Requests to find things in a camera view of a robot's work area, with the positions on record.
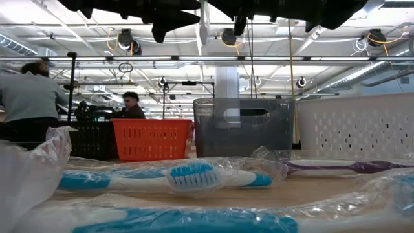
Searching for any white building column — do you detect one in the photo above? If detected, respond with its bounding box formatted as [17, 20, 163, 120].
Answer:
[215, 66, 240, 100]

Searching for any person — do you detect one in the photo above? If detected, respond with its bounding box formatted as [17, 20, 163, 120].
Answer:
[0, 60, 71, 143]
[111, 91, 146, 120]

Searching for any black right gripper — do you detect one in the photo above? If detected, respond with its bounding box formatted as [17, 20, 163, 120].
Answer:
[206, 0, 369, 36]

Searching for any orange slotted plastic basket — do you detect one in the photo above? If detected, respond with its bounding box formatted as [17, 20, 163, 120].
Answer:
[111, 118, 195, 162]

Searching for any white perforated plastic basket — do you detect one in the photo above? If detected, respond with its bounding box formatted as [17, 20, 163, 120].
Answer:
[294, 93, 414, 161]

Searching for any blue white toothbrush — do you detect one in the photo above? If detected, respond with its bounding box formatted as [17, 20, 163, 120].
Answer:
[103, 158, 289, 190]
[12, 168, 414, 233]
[56, 161, 224, 197]

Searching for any silver ventilation duct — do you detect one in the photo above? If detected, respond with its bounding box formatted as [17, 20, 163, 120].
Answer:
[303, 38, 414, 98]
[0, 32, 39, 58]

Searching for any black slotted plastic basket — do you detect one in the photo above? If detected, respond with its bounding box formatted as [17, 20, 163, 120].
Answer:
[69, 121, 119, 161]

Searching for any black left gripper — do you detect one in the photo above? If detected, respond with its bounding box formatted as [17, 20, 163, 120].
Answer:
[58, 0, 201, 45]

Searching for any orange yellow hanging cable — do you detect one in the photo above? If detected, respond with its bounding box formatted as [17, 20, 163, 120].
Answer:
[287, 18, 300, 143]

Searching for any silver toothbrush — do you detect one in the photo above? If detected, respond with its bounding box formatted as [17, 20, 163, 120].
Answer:
[252, 145, 414, 178]

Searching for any black distant robot equipment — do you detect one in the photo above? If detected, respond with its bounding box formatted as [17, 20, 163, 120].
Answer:
[74, 100, 125, 122]

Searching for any grey translucent plastic bin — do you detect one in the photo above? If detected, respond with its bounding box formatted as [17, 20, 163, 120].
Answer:
[193, 98, 296, 159]

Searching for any black pole stand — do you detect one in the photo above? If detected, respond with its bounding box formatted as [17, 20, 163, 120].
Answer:
[66, 51, 78, 122]

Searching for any long ceiling light bar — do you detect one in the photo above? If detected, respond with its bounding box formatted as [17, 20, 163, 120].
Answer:
[0, 55, 414, 62]

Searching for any black hanging cable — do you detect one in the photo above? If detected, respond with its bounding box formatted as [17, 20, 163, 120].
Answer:
[245, 18, 259, 100]

